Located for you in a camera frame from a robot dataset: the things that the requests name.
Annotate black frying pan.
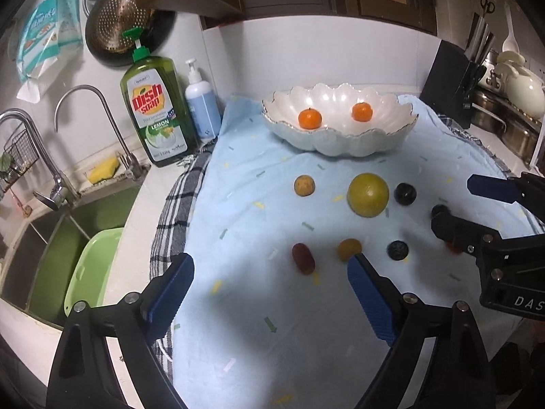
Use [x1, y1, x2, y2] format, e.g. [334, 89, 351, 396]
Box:
[84, 0, 178, 69]

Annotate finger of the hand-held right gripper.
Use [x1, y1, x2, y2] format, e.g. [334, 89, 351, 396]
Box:
[467, 172, 545, 233]
[431, 211, 504, 261]

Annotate set of kitchen knives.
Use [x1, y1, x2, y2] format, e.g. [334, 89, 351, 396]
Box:
[464, 12, 497, 65]

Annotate teal white plastic packet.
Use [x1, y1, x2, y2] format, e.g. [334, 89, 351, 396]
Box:
[16, 0, 84, 103]

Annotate slim curved steel faucet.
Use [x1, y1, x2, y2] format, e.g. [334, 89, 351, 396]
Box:
[54, 85, 148, 180]

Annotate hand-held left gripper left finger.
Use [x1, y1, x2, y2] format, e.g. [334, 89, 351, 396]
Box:
[47, 252, 196, 409]

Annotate black knife block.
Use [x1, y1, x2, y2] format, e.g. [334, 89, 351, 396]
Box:
[420, 40, 487, 129]

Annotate cream kettle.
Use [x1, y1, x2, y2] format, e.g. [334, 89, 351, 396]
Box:
[493, 50, 545, 114]

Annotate white blue pump bottle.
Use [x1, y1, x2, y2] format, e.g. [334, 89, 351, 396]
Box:
[184, 58, 222, 143]

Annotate yellow sponge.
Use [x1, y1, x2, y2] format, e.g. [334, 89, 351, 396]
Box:
[87, 156, 120, 184]

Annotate steel pot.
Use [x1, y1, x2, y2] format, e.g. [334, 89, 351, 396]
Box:
[501, 112, 544, 159]
[470, 89, 508, 131]

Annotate green plastic basin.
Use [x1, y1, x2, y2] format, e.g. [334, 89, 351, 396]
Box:
[63, 227, 125, 318]

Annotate steel kitchen sink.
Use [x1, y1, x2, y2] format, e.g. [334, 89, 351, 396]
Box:
[0, 185, 143, 329]

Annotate large steel faucet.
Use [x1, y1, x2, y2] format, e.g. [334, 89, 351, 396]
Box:
[0, 108, 80, 212]

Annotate black wire basket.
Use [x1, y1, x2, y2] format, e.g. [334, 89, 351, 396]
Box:
[0, 130, 42, 199]

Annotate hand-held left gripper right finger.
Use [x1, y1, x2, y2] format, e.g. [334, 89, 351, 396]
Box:
[347, 252, 499, 409]

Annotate green dish soap bottle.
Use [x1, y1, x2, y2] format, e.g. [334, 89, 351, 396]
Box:
[119, 28, 199, 168]

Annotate light blue cloth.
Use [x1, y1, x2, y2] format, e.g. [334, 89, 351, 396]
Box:
[170, 94, 535, 409]

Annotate metal colander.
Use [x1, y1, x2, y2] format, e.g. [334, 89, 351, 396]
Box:
[95, 0, 152, 54]

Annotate large green orange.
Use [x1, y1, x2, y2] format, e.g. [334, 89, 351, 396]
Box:
[346, 173, 390, 218]

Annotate small brown longan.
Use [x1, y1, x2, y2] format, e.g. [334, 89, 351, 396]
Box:
[338, 239, 363, 262]
[293, 175, 316, 197]

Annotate dark blue grape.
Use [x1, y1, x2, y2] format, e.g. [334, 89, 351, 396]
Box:
[393, 183, 417, 206]
[387, 240, 409, 261]

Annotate white scalloped bowl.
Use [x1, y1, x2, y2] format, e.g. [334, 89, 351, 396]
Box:
[262, 83, 419, 157]

